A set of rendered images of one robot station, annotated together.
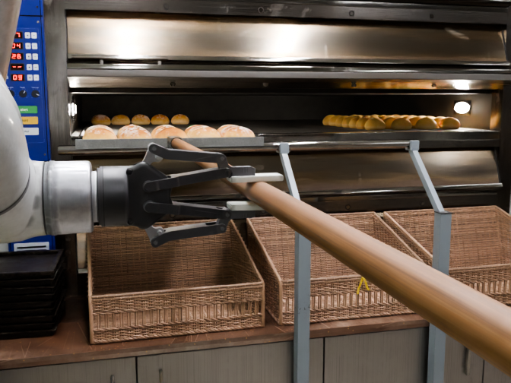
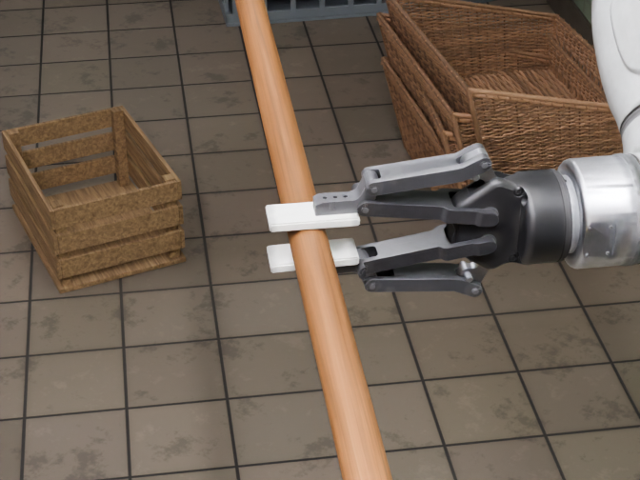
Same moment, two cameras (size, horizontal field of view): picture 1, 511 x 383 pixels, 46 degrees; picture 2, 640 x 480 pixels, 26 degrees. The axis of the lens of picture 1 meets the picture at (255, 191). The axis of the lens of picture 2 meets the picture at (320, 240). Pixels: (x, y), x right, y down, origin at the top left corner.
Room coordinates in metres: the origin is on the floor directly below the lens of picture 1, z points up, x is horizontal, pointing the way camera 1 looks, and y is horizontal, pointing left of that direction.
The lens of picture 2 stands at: (1.70, 0.10, 1.79)
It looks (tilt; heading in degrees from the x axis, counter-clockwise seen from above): 33 degrees down; 186
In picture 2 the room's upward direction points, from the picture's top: straight up
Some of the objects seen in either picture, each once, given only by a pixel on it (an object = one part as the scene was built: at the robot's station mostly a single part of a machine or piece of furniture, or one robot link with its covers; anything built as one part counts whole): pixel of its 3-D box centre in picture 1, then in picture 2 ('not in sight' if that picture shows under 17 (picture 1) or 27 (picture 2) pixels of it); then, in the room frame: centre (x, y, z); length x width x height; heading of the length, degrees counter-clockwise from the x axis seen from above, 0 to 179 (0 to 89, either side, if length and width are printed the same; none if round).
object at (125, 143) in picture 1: (166, 138); not in sight; (1.95, 0.28, 1.19); 0.55 x 0.36 x 0.03; 104
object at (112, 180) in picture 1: (134, 195); (506, 219); (0.75, 0.15, 1.20); 0.09 x 0.07 x 0.08; 104
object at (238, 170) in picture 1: (234, 164); (346, 192); (0.78, 0.03, 1.23); 0.05 x 0.01 x 0.03; 104
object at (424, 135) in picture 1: (302, 137); not in sight; (2.47, -0.19, 1.16); 1.80 x 0.06 x 0.04; 104
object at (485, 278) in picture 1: (472, 251); not in sight; (2.33, -0.86, 0.72); 0.56 x 0.49 x 0.28; 106
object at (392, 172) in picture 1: (303, 172); not in sight; (2.44, -0.20, 1.02); 1.79 x 0.11 x 0.19; 104
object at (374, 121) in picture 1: (387, 121); not in sight; (3.01, -0.65, 1.21); 0.61 x 0.48 x 0.06; 14
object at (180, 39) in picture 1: (305, 41); not in sight; (2.44, -0.20, 1.54); 1.79 x 0.11 x 0.19; 104
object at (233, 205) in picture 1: (255, 205); (312, 254); (0.79, 0.00, 1.18); 0.07 x 0.03 x 0.01; 104
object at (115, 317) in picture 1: (170, 273); not in sight; (2.04, 0.30, 0.72); 0.56 x 0.49 x 0.28; 105
